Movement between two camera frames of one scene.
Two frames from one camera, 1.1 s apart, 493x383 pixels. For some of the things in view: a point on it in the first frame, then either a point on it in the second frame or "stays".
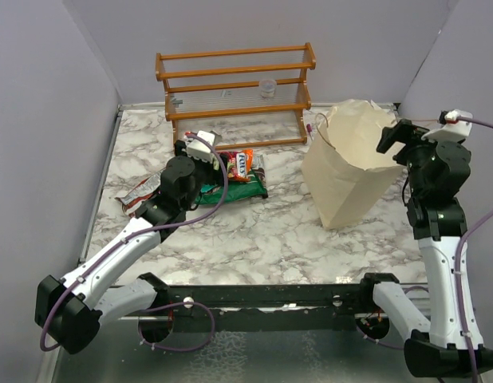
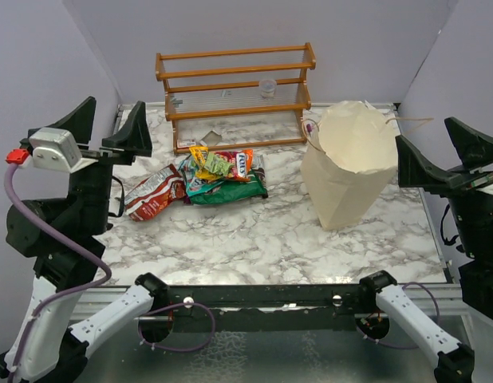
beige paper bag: [344, 173] stays
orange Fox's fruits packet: [239, 164] stays
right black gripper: [402, 132] → [413, 167]
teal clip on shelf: [177, 102] stays
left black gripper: [214, 176] → [135, 136]
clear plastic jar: [267, 88] stays
